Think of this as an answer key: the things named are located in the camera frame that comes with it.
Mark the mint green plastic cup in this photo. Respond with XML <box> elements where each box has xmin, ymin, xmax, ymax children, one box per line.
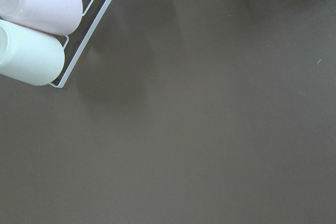
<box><xmin>1</xmin><ymin>20</ymin><xmax>65</xmax><ymax>86</ymax></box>

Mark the pink plastic cup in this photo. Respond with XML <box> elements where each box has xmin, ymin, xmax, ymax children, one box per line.
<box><xmin>1</xmin><ymin>0</ymin><xmax>83</xmax><ymax>36</ymax></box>

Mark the white wire cup rack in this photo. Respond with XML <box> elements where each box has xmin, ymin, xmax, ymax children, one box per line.
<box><xmin>50</xmin><ymin>0</ymin><xmax>112</xmax><ymax>88</ymax></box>

